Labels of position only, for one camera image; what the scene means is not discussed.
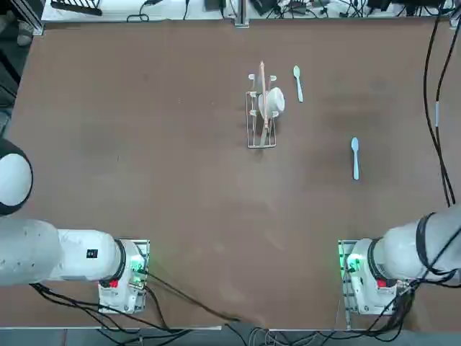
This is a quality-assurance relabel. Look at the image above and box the blue plastic spoon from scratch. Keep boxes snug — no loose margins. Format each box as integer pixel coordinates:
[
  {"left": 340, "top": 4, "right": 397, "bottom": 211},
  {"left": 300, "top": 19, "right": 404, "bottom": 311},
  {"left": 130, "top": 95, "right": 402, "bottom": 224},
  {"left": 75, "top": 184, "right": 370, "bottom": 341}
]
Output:
[{"left": 351, "top": 137, "right": 360, "bottom": 181}]

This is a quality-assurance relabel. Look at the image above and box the green plastic spoon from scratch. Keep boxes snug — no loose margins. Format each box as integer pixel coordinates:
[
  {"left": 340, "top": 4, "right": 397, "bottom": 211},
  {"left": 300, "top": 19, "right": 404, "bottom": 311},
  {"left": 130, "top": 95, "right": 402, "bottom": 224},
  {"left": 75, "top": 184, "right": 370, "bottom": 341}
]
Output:
[{"left": 293, "top": 66, "right": 304, "bottom": 103}]

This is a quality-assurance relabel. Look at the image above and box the white cup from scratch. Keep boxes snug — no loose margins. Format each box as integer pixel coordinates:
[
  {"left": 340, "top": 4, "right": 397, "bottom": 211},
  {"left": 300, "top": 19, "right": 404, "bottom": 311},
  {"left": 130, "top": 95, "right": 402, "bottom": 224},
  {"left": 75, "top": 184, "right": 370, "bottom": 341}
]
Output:
[{"left": 257, "top": 87, "right": 286, "bottom": 117}]

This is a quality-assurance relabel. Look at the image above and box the white wire cup rack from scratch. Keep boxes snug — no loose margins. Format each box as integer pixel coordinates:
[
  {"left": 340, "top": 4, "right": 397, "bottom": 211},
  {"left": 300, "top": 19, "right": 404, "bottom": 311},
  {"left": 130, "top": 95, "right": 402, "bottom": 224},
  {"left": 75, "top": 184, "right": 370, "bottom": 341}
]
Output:
[{"left": 246, "top": 61, "right": 278, "bottom": 149}]

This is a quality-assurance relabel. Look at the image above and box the black cable across table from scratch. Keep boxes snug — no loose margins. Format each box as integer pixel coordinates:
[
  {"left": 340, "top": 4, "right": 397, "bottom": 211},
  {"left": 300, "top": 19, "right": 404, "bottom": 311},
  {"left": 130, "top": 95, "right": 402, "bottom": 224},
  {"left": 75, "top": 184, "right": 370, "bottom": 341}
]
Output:
[{"left": 146, "top": 272, "right": 242, "bottom": 321}]

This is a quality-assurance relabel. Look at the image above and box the aluminium frame post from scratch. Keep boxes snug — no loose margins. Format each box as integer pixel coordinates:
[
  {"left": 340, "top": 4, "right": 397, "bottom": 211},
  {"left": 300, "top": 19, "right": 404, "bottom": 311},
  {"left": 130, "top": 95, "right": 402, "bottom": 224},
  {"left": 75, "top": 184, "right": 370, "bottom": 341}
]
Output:
[{"left": 234, "top": 0, "right": 250, "bottom": 27}]

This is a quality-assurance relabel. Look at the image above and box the black cable with grey sleeve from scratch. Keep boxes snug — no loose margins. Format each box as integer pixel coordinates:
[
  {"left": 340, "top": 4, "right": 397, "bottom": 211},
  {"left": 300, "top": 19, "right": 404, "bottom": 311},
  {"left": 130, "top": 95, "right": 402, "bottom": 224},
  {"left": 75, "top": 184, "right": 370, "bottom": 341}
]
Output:
[{"left": 434, "top": 10, "right": 461, "bottom": 205}]

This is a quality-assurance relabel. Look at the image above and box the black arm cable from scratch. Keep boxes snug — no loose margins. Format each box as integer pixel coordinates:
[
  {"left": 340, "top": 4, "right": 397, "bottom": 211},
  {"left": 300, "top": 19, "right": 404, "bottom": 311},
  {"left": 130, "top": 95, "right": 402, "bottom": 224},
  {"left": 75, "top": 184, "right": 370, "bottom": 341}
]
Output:
[{"left": 424, "top": 10, "right": 455, "bottom": 207}]

